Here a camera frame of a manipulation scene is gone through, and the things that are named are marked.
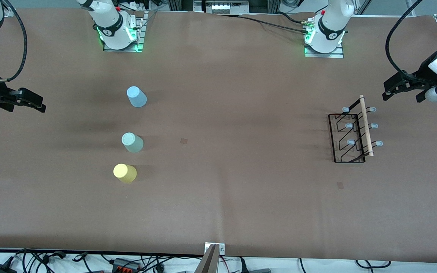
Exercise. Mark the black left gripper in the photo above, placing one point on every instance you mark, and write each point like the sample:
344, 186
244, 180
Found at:
420, 74

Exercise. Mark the pale teal plastic cup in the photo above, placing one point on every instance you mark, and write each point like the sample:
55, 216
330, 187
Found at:
132, 143

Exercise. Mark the yellow plastic cup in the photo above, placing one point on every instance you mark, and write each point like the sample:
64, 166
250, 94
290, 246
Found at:
124, 173

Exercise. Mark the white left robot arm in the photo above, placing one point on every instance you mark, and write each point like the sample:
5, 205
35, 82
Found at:
330, 22

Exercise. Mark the light blue plastic cup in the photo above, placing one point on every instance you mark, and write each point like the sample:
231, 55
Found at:
137, 98

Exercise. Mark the white power strip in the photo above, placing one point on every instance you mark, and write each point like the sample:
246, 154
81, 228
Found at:
139, 5

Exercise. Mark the black orange connector block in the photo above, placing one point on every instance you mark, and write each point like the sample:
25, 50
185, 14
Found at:
121, 262

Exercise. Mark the grey device with white sockets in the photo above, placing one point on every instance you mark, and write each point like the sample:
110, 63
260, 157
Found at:
226, 7

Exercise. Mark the grey flat adapter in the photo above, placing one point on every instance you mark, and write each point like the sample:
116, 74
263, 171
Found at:
259, 271

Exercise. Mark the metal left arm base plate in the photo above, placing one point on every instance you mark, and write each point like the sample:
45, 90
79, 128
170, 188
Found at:
324, 55

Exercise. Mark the aluminium frame post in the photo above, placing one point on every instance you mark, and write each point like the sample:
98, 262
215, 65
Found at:
176, 4

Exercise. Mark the grey camera stand beam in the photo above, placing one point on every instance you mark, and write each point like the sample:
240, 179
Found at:
209, 263

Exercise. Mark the small metal mounting bracket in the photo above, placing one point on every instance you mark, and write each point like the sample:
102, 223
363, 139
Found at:
222, 249

